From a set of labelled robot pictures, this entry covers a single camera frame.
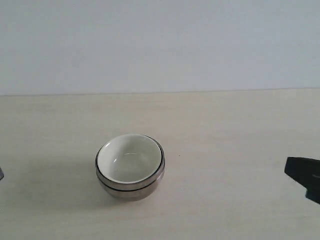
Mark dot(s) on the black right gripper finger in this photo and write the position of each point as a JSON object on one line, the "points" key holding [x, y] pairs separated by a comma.
{"points": [[306, 172]]}

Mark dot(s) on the white ceramic bowl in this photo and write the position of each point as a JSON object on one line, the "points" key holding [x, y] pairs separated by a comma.
{"points": [[130, 158]]}

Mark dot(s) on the large plain steel bowl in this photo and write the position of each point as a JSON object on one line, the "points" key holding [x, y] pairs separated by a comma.
{"points": [[133, 195]]}

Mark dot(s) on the small patterned steel bowl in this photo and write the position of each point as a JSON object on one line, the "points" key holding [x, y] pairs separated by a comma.
{"points": [[157, 175]]}

